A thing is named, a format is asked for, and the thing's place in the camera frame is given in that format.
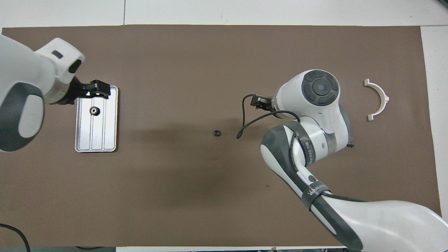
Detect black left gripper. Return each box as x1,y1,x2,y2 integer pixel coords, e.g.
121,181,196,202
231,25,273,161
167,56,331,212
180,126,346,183
65,77,111,105

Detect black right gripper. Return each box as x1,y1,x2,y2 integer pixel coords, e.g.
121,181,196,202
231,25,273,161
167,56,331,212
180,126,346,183
251,95,274,112

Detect silver metal tray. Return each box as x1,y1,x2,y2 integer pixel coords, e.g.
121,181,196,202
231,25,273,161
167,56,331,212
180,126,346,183
75,86,119,153

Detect brown table mat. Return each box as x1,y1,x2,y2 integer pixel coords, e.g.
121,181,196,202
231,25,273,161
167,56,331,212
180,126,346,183
0,24,441,247

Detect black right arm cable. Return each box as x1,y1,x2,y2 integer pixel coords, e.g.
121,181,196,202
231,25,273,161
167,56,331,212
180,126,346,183
237,94,301,140

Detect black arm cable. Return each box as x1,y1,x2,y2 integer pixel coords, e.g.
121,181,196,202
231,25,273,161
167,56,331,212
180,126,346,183
237,94,301,140
0,223,31,252

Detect white semicircular plastic bracket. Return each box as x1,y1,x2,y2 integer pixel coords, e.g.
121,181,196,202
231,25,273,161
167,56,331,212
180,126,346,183
364,79,390,121

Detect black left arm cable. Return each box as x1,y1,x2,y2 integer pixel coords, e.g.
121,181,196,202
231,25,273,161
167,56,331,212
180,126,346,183
0,223,31,252

